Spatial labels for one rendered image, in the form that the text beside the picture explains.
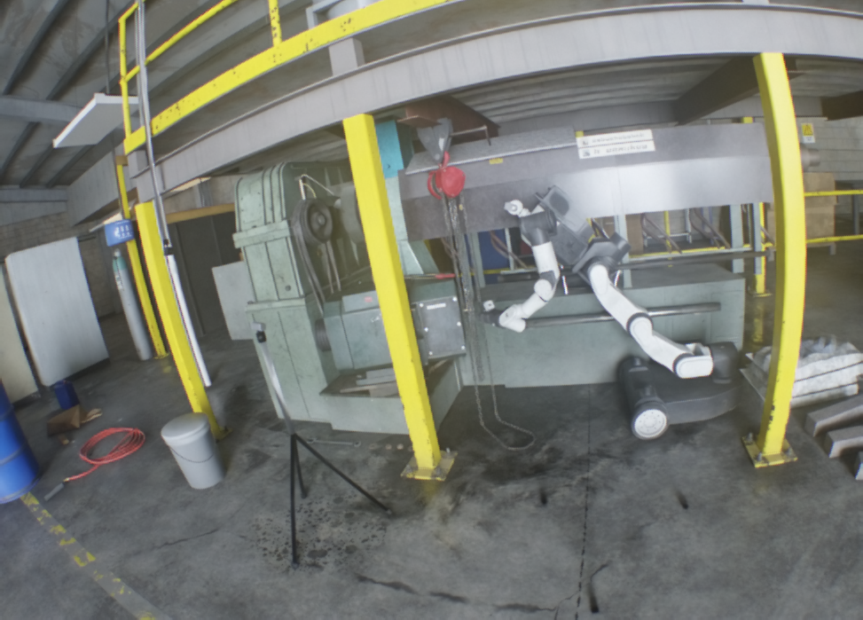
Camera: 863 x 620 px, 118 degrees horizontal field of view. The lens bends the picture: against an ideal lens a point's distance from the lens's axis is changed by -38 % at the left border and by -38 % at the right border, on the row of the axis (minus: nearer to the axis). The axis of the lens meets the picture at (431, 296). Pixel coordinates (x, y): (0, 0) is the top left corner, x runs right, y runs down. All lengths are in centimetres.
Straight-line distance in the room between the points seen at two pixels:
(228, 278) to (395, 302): 409
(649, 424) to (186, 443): 242
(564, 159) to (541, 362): 126
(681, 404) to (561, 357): 88
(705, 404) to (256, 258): 274
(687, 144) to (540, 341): 151
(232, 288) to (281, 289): 296
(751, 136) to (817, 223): 366
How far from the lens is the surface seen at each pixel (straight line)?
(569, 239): 197
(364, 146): 175
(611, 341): 265
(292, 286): 266
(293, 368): 282
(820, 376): 259
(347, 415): 264
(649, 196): 254
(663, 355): 227
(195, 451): 252
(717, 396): 229
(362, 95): 184
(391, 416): 248
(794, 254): 181
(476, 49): 171
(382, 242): 174
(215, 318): 713
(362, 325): 226
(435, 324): 222
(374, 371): 234
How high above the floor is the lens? 129
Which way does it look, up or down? 13 degrees down
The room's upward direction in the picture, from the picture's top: 11 degrees counter-clockwise
